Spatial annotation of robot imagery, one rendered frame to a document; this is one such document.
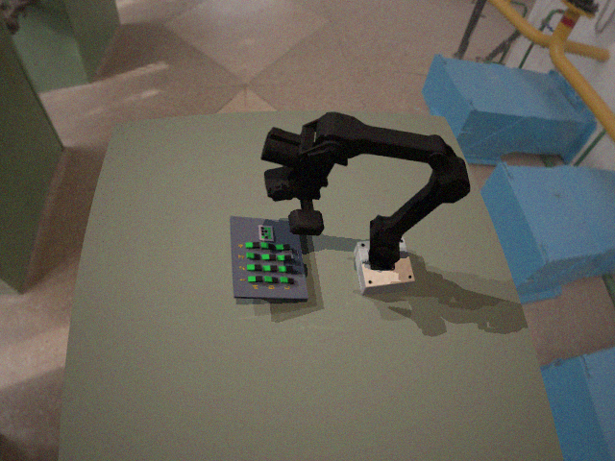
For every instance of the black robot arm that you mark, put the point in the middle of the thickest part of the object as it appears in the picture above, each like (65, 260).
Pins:
(340, 136)

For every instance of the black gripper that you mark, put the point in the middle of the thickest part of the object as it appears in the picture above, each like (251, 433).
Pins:
(307, 221)

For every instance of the grey slanted switch panel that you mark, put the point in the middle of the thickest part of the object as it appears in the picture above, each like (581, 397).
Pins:
(267, 260)

